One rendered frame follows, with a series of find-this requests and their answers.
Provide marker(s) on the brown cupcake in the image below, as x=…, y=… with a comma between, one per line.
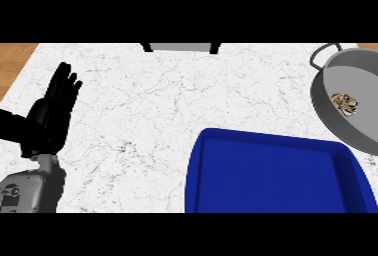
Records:
x=344, y=104

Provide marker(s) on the grey appliance with black legs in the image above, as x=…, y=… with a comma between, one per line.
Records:
x=180, y=47

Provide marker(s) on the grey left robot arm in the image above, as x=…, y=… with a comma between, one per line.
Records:
x=29, y=190

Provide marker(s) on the blue tray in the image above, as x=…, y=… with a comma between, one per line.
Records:
x=274, y=176

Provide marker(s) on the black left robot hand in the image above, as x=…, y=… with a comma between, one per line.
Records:
x=47, y=113

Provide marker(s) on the grey metal pot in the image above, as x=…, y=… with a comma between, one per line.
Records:
x=347, y=96

